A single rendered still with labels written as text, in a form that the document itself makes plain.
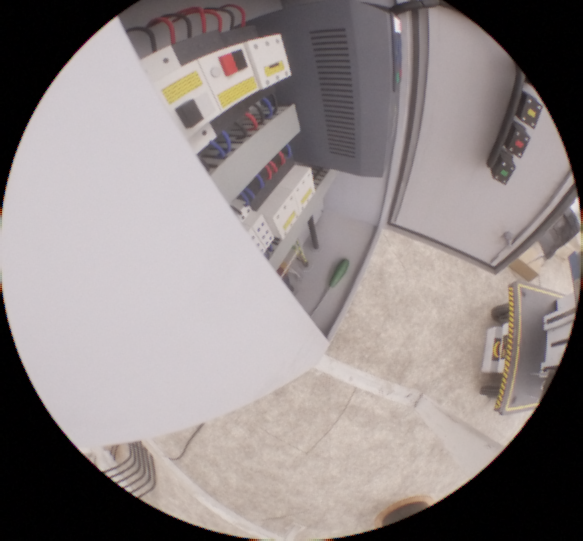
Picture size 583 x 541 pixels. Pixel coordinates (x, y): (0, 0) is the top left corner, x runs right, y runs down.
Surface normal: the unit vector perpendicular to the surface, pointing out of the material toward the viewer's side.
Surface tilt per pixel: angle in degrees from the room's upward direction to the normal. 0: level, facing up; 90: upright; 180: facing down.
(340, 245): 0
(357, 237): 0
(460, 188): 90
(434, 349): 0
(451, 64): 90
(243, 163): 90
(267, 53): 90
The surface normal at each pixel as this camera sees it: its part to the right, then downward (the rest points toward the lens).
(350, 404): -0.22, -0.48
